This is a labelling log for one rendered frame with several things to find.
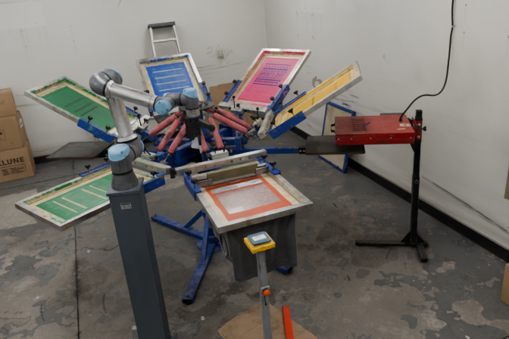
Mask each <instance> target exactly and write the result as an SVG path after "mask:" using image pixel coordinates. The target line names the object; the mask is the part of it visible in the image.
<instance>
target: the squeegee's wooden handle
mask: <svg viewBox="0 0 509 339"><path fill-rule="evenodd" d="M257 168H258V164H257V163H256V162H255V163H249V164H245V165H241V166H234V167H231V168H227V169H221V170H217V171H213V172H209V173H207V179H212V180H211V181H212V183H213V182H216V181H220V180H224V179H230V178H233V177H237V176H243V175H247V174H251V173H255V174H256V172H255V170H256V169H257Z"/></svg>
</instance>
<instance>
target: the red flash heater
mask: <svg viewBox="0 0 509 339"><path fill-rule="evenodd" d="M400 116H401V115H379V116H355V117H335V128H336V129H335V131H336V145H392V144H414V139H416V141H417V124H416V122H415V120H414V118H413V117H412V118H411V120H409V119H408V118H407V116H406V115H405V114H404V115H403V117H402V122H399V119H400ZM369 122H370V123H369ZM367 123H368V124H367ZM365 124H366V126H364V125H365ZM362 126H364V127H362Z"/></svg>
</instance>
